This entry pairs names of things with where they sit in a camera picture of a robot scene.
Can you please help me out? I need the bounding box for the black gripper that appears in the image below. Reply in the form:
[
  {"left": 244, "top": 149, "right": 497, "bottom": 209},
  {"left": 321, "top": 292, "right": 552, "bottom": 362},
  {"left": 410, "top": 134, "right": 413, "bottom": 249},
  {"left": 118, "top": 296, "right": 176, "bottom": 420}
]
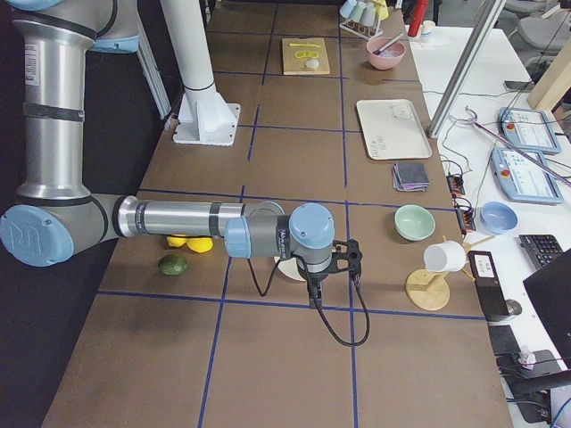
[{"left": 306, "top": 273, "right": 325, "bottom": 309}]

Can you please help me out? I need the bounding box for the beige round plate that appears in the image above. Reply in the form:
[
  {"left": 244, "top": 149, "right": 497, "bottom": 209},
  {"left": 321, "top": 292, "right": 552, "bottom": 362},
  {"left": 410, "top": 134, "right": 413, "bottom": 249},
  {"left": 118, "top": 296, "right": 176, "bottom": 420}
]
[{"left": 278, "top": 259, "right": 305, "bottom": 281}]

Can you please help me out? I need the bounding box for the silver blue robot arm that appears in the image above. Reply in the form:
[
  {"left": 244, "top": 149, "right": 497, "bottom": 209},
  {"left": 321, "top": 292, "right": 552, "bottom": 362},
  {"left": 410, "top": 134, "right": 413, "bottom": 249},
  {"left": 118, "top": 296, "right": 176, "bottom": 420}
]
[{"left": 1, "top": 1, "right": 335, "bottom": 308}]

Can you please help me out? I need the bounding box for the cream bear tray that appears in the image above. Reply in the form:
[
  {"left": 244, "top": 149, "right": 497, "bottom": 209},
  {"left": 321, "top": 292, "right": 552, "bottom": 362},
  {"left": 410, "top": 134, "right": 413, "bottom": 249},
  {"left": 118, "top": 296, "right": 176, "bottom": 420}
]
[{"left": 356, "top": 99, "right": 432, "bottom": 161}]

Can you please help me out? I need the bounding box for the green bowl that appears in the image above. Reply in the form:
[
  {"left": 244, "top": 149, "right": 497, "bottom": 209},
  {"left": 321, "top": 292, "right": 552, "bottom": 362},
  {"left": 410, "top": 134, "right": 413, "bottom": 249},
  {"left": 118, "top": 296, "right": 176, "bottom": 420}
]
[{"left": 394, "top": 204, "right": 436, "bottom": 242}]

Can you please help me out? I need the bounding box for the wooden mug stand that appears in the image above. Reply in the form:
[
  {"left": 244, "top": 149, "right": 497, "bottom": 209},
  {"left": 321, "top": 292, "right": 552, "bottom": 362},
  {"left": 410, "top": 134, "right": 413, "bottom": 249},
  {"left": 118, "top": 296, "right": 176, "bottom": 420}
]
[{"left": 405, "top": 236, "right": 493, "bottom": 311}]

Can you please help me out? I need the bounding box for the white mug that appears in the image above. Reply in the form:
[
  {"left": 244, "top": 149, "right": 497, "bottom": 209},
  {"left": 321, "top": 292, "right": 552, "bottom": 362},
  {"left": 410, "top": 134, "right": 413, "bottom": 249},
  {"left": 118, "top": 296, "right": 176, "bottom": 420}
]
[{"left": 423, "top": 241, "right": 467, "bottom": 272}]

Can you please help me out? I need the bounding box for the folded grey cloth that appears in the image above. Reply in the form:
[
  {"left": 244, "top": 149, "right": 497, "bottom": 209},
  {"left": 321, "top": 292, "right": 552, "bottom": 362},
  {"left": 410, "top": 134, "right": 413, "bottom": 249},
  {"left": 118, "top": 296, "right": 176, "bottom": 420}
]
[{"left": 392, "top": 162, "right": 430, "bottom": 192}]

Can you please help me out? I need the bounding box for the green avocado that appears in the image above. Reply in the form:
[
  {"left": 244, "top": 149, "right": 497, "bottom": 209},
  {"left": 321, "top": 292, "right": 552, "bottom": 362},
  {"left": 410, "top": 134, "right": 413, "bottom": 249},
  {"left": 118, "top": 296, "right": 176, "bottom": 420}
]
[{"left": 158, "top": 254, "right": 188, "bottom": 276}]

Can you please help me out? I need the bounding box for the orange black power strip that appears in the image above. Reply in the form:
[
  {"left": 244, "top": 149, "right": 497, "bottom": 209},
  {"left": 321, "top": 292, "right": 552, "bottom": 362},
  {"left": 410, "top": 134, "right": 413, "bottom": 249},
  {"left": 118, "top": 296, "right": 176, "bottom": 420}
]
[{"left": 446, "top": 174, "right": 476, "bottom": 236}]

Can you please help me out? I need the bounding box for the black box with label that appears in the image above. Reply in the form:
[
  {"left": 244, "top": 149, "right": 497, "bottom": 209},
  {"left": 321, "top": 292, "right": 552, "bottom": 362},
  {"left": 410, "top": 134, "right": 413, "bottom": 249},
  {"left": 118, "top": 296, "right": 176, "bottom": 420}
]
[{"left": 468, "top": 251, "right": 509, "bottom": 322}]

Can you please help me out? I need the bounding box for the blue bowl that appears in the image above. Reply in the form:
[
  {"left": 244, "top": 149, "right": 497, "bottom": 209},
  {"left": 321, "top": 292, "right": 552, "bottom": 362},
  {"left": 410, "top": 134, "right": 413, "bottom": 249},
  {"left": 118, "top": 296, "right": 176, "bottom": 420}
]
[{"left": 479, "top": 202, "right": 518, "bottom": 235}]

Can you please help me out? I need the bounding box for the wooden cutting board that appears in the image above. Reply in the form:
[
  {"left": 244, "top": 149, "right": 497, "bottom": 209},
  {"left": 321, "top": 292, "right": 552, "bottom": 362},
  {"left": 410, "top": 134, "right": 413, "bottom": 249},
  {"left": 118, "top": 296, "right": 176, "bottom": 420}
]
[{"left": 281, "top": 37, "right": 330, "bottom": 76}]

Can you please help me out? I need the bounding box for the black keyboard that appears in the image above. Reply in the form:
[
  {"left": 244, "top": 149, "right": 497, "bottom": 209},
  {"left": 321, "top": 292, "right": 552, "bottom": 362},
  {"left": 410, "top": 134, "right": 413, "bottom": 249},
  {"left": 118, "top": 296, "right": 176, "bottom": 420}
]
[{"left": 518, "top": 235, "right": 563, "bottom": 269}]

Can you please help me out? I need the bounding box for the pink bowl with ice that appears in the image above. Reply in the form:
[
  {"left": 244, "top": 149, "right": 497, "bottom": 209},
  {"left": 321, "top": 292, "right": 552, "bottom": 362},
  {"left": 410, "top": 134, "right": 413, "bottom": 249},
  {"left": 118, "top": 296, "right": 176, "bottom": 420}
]
[{"left": 366, "top": 37, "right": 407, "bottom": 70}]

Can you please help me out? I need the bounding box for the lower teach pendant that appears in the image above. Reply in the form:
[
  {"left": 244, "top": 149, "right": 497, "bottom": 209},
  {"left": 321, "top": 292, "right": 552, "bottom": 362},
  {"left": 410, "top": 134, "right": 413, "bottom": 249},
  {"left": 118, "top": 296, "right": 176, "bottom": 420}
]
[{"left": 491, "top": 147, "right": 564, "bottom": 205}]

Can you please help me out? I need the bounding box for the teach pendant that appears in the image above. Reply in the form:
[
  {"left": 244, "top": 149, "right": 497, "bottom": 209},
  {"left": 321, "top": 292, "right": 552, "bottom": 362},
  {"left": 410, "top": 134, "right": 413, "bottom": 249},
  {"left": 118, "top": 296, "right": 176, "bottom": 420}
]
[
  {"left": 498, "top": 107, "right": 561, "bottom": 154},
  {"left": 491, "top": 147, "right": 564, "bottom": 205}
]

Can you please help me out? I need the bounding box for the black laptop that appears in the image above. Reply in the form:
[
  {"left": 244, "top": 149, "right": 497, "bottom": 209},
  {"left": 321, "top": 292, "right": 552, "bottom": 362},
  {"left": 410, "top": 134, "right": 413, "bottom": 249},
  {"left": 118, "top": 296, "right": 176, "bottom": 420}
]
[{"left": 524, "top": 251, "right": 570, "bottom": 368}]

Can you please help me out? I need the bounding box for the metal black-tipped muddler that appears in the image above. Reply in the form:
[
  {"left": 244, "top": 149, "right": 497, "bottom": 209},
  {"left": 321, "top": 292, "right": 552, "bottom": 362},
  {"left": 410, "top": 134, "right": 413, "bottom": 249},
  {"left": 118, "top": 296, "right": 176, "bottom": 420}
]
[{"left": 372, "top": 32, "right": 403, "bottom": 55}]

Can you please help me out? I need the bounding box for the upper teach pendant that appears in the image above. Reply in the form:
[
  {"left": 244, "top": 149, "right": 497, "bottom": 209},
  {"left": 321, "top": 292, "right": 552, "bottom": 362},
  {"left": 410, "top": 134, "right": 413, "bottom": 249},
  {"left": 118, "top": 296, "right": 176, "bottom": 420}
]
[{"left": 498, "top": 107, "right": 561, "bottom": 154}]

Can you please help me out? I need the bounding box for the cup drying rack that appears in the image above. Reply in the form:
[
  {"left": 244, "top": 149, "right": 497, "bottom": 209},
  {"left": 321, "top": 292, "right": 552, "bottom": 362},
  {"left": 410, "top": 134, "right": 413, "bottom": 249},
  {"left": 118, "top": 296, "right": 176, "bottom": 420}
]
[{"left": 339, "top": 0, "right": 389, "bottom": 39}]

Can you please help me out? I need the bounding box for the white paper cup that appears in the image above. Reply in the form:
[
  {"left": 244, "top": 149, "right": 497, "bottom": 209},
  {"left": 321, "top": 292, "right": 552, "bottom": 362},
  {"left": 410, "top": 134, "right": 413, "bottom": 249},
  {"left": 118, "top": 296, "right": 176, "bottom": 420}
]
[{"left": 420, "top": 21, "right": 436, "bottom": 42}]

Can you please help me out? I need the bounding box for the red bottle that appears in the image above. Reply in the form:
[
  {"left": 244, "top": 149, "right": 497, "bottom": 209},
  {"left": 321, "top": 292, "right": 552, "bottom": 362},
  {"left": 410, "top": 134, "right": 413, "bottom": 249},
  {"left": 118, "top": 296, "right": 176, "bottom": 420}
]
[{"left": 408, "top": 0, "right": 429, "bottom": 37}]

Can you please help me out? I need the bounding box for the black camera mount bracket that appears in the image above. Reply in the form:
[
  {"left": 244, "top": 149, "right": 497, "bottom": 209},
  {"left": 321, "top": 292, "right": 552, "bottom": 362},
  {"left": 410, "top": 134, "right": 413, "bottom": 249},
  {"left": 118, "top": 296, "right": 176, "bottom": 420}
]
[{"left": 322, "top": 239, "right": 362, "bottom": 283}]

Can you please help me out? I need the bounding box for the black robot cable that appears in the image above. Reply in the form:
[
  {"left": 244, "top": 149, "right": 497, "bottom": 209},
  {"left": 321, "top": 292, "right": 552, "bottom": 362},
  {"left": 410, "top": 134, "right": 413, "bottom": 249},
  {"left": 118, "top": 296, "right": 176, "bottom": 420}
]
[{"left": 244, "top": 253, "right": 371, "bottom": 348}]

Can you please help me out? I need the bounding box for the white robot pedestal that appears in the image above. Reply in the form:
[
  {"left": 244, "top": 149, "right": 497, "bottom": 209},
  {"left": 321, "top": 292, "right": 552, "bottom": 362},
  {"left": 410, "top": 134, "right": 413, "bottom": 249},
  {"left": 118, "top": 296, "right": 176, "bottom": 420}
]
[{"left": 161, "top": 0, "right": 241, "bottom": 146}]

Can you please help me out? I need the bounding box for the aluminium frame post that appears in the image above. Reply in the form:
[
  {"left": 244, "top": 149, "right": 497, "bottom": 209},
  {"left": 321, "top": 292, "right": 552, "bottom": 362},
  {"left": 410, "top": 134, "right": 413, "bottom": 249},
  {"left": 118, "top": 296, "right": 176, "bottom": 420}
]
[{"left": 427, "top": 0, "right": 506, "bottom": 138}]

